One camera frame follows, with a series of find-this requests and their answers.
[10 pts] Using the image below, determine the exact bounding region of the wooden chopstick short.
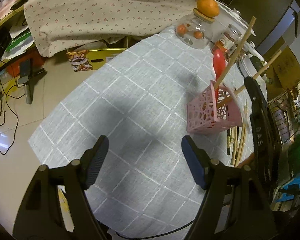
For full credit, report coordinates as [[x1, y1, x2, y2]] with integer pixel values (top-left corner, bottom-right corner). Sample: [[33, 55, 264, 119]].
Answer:
[[230, 100, 248, 167]]

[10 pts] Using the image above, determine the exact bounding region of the pink perforated utensil holder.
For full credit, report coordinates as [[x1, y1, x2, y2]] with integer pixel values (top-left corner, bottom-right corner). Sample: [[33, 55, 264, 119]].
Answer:
[[186, 80, 243, 135]]

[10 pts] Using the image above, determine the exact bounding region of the wooden chopstick pair member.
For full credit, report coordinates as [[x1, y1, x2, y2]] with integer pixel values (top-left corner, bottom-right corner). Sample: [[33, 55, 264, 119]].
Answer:
[[217, 50, 282, 108]]

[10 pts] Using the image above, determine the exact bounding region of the red plastic spoon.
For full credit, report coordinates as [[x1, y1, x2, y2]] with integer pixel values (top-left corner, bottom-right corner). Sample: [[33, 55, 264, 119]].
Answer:
[[212, 48, 227, 100]]

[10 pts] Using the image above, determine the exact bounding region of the grey checked tablecloth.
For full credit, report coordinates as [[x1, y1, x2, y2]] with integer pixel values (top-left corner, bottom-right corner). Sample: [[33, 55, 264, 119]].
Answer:
[[29, 28, 214, 239]]

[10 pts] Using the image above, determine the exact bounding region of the white rice cooker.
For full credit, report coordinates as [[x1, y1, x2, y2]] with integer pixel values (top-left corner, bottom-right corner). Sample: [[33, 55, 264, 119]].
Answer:
[[214, 2, 268, 81]]

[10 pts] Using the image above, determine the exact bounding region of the yellow lion printed box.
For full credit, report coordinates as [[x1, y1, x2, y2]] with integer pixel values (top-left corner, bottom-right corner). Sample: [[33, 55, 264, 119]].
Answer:
[[66, 48, 126, 72]]

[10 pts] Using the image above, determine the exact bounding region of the jar with orange label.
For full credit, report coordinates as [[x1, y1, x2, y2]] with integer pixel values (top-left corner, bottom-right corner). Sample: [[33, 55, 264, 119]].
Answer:
[[211, 24, 242, 55]]

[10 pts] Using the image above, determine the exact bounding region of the round glass jar wooden lid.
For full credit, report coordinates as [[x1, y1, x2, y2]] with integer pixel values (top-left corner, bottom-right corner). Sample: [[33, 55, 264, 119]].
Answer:
[[175, 14, 214, 49]]

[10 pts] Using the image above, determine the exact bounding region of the floral cloth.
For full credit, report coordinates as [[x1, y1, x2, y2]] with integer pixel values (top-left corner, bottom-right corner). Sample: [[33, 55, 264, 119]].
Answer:
[[24, 0, 198, 57]]

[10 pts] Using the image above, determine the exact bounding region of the orange on jar lid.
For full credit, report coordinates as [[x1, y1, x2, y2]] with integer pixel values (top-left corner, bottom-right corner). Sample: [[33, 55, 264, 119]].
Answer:
[[197, 0, 219, 18]]

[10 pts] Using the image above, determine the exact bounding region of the black wire rack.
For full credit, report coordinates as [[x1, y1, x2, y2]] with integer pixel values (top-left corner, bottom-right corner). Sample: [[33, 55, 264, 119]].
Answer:
[[269, 81, 300, 150]]

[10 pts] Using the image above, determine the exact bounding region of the black cable on floor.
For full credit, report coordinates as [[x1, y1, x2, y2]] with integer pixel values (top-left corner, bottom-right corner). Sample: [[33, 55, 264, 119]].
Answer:
[[0, 62, 26, 156]]

